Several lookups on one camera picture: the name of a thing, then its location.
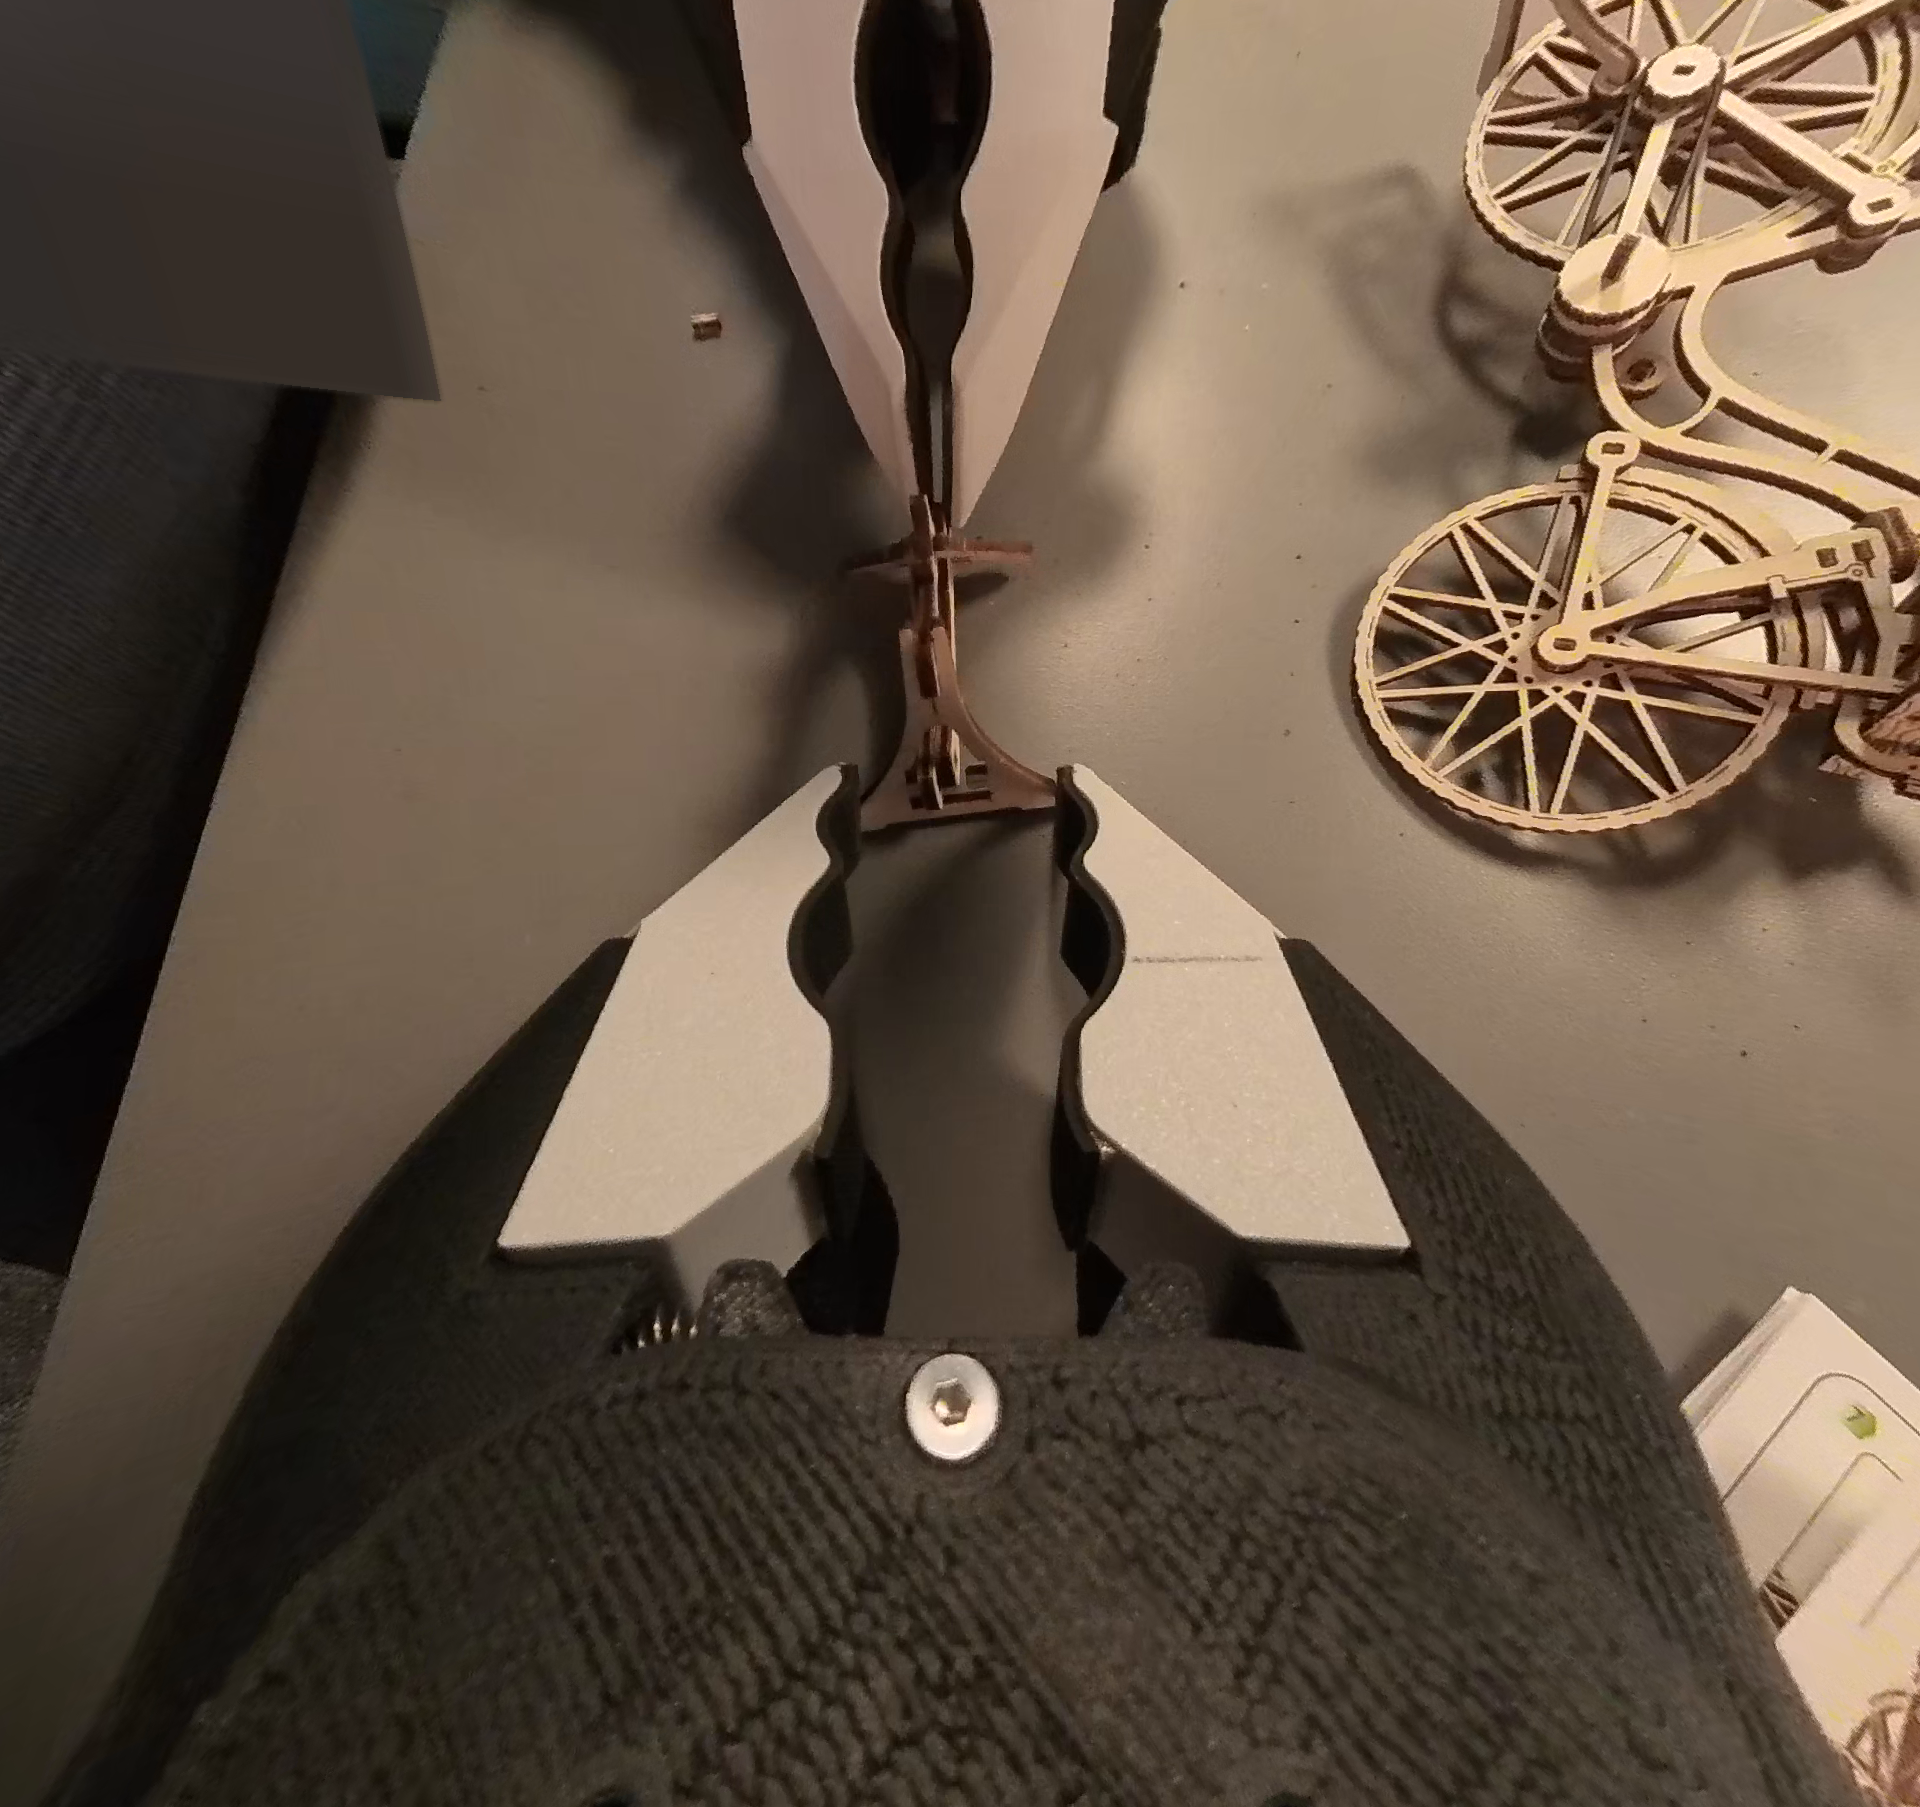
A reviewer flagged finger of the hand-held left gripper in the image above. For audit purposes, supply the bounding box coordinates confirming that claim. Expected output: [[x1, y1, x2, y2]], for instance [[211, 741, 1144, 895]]
[[719, 0, 920, 501], [932, 0, 1127, 528]]

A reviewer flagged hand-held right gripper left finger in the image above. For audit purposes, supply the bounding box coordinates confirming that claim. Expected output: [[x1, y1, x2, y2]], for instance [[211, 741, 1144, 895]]
[[494, 764, 866, 1261]]

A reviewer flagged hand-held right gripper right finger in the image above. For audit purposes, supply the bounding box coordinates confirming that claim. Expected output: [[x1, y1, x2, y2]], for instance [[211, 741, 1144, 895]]
[[1053, 764, 1418, 1256]]

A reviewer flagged small wooden model stand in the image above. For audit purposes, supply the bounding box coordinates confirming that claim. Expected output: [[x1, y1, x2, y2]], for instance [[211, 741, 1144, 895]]
[[844, 494, 1062, 833]]

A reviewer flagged wooden bicycle model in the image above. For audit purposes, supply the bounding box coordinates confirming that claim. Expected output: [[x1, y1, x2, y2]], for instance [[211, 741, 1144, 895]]
[[1354, 0, 1920, 837]]

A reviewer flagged white instruction booklet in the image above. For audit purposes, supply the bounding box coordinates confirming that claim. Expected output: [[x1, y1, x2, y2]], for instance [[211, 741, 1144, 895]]
[[1679, 1285, 1920, 1807]]

